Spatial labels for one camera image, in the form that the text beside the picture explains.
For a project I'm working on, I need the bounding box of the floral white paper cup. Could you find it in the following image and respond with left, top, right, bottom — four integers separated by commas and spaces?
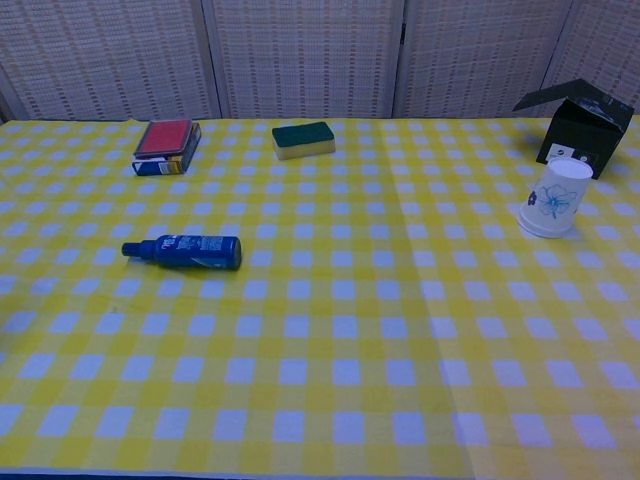
517, 157, 595, 235
518, 219, 571, 240

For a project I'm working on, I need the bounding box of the green and yellow sponge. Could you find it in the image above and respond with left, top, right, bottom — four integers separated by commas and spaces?
271, 120, 336, 161

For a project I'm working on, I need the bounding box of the blue spray bottle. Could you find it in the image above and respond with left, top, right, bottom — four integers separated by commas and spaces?
121, 233, 243, 272

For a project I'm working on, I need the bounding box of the yellow checkered table cloth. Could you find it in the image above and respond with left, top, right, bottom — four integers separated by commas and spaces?
0, 117, 471, 480
382, 117, 640, 480

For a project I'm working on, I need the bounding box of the blue and yellow carton box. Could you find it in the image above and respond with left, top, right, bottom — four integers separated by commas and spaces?
131, 122, 202, 178

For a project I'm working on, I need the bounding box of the woven folding screen panel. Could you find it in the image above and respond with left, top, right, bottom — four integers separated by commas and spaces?
202, 0, 406, 120
0, 0, 224, 122
392, 0, 574, 120
539, 0, 640, 119

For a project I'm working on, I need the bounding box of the red topped card case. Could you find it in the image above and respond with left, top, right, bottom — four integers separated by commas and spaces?
133, 118, 195, 160

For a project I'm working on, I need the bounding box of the black box with open lid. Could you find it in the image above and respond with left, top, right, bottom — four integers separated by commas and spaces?
511, 78, 635, 180

